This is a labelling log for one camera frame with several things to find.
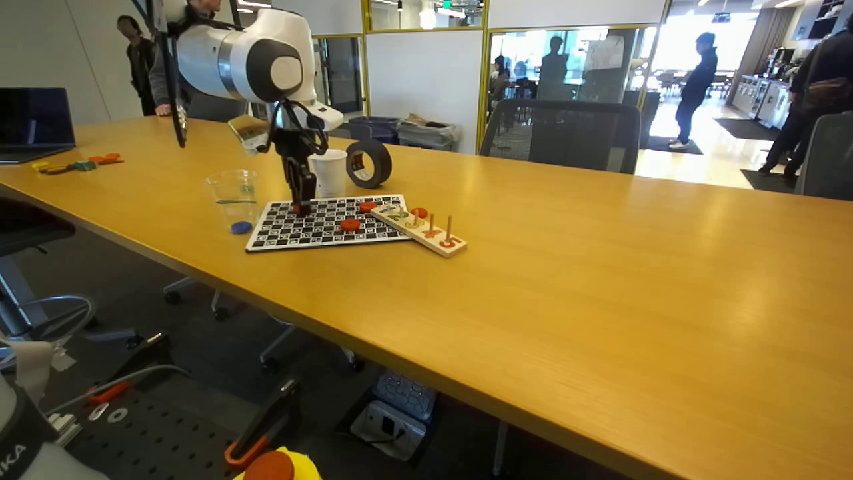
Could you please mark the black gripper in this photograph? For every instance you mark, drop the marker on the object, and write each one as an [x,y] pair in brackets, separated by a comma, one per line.
[296,136]

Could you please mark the blue disc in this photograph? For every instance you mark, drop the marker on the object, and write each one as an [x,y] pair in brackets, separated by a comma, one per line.
[240,227]

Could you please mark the white object beside robot base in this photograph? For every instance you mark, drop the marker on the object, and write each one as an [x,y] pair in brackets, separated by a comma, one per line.
[31,360]

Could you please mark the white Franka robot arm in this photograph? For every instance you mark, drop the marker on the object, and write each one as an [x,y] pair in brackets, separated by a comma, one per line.
[222,56]

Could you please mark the white paper cup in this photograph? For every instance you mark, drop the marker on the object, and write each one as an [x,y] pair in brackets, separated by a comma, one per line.
[335,174]

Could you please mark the transparent plastic cup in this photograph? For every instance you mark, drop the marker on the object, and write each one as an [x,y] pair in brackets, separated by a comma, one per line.
[232,202]

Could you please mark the checkered marker board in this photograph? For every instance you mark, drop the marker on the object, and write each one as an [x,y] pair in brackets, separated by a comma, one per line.
[295,232]

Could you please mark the black tape roll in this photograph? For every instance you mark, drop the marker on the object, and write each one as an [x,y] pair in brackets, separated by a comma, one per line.
[386,160]

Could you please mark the wooden number peg board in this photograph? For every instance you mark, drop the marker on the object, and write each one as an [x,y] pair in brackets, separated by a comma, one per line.
[436,239]

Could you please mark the chair base with casters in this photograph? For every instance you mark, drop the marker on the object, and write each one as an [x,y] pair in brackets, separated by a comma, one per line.
[278,346]

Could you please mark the person in dark jacket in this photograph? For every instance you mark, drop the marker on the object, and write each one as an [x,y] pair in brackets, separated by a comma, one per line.
[136,68]

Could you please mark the small orange green tool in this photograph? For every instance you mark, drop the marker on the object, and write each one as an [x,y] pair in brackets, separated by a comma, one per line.
[83,163]

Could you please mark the black orange hand clamp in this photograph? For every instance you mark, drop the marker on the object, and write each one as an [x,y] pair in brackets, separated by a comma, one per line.
[268,423]

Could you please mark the grey floor power box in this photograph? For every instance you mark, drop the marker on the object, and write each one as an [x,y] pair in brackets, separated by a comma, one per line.
[390,427]

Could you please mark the black laptop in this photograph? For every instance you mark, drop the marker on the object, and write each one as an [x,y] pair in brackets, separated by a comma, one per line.
[35,122]

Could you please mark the yellow red emergency stop button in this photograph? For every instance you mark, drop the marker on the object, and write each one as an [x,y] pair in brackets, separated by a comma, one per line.
[283,467]

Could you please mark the person behind glass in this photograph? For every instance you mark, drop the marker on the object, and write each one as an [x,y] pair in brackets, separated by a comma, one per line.
[552,63]

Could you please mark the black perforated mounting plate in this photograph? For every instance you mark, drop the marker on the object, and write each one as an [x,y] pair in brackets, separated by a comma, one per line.
[160,442]

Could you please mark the blue grey chair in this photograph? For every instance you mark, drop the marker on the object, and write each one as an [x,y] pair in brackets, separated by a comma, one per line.
[27,310]

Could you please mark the person in dark clothes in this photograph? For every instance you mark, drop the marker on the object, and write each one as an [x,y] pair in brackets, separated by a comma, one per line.
[698,84]

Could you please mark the person in black top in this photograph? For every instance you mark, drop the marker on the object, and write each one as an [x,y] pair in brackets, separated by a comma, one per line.
[823,75]

